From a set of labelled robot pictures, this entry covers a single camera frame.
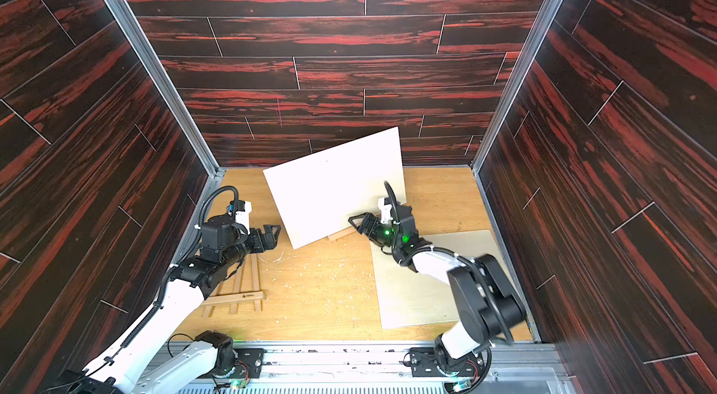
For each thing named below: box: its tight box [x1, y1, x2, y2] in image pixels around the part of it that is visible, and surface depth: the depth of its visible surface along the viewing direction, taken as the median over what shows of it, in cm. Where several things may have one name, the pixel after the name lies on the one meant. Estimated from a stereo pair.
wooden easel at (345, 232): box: [327, 225, 357, 243], surface depth 97 cm
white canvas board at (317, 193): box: [263, 126, 407, 250], surface depth 83 cm
